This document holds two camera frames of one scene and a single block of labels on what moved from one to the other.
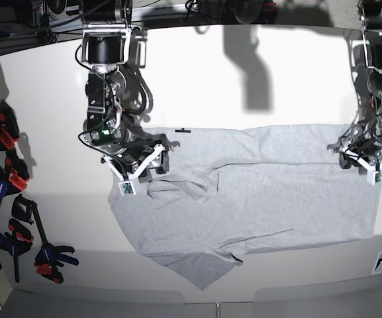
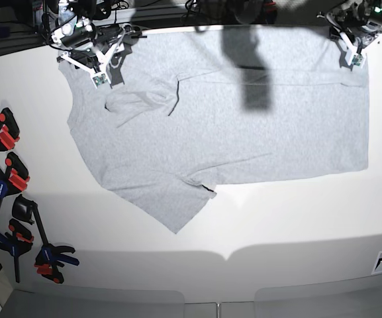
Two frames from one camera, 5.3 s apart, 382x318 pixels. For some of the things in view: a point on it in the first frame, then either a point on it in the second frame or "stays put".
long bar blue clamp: (49, 258) stays put
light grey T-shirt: (226, 188) to (185, 111)
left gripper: (134, 159) to (98, 49)
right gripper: (361, 149) to (355, 34)
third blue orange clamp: (16, 242) stays put
